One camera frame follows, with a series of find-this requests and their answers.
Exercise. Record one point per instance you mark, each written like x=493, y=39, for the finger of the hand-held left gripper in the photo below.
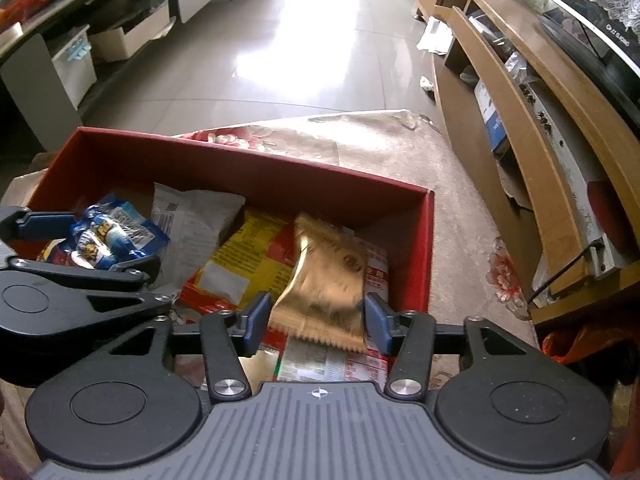
x=135, y=270
x=47, y=226

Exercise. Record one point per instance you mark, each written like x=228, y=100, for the white open storage box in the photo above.
x=125, y=40

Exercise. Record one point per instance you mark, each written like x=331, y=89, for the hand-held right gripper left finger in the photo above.
x=257, y=317

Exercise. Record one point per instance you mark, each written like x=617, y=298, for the dark grey long desk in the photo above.
x=75, y=7

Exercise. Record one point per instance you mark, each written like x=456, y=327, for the black television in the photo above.
x=620, y=40

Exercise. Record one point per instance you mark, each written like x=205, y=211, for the white media player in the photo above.
x=565, y=170

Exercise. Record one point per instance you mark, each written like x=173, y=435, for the crumpled wrapper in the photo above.
x=426, y=84

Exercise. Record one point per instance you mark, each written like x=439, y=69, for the red snack packet yellow label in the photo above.
x=245, y=255

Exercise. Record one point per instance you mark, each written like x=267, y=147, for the blue white snack packet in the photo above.
x=110, y=235

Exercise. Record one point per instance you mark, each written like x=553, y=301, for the red white snack packet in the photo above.
x=350, y=366

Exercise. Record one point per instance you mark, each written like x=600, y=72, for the red cardboard box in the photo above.
x=300, y=180

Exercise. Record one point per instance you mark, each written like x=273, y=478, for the wooden television cabinet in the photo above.
x=500, y=60

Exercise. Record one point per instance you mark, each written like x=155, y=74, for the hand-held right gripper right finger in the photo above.
x=377, y=320

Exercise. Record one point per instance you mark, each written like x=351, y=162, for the gold snack packet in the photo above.
x=320, y=285

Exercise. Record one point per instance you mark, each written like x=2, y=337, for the silver snack packet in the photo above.
x=200, y=220

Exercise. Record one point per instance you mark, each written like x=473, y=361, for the blue white carton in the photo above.
x=492, y=115

